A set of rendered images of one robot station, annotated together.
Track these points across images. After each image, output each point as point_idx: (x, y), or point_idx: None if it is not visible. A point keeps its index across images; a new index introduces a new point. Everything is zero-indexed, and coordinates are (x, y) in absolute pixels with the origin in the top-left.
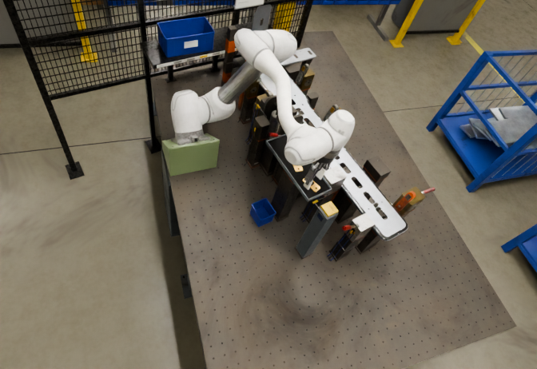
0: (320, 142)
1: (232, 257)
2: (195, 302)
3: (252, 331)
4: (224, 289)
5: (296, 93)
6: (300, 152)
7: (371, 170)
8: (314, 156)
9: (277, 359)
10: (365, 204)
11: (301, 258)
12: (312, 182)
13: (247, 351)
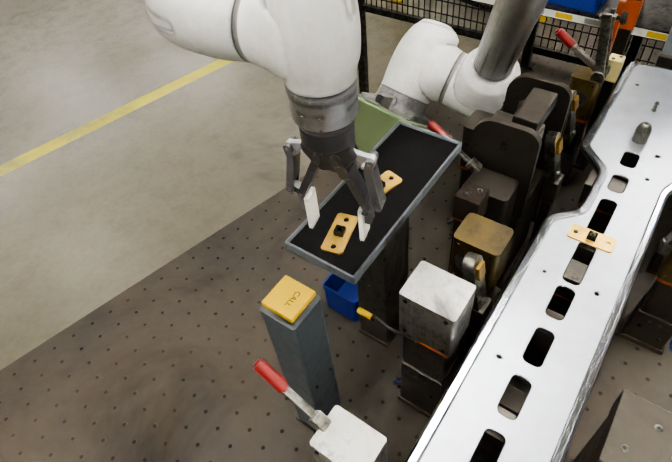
0: None
1: (241, 292)
2: (142, 281)
3: (109, 388)
4: (176, 308)
5: (670, 156)
6: None
7: (606, 428)
8: (167, 14)
9: (64, 457)
10: (449, 450)
11: (297, 415)
12: (306, 204)
13: (73, 394)
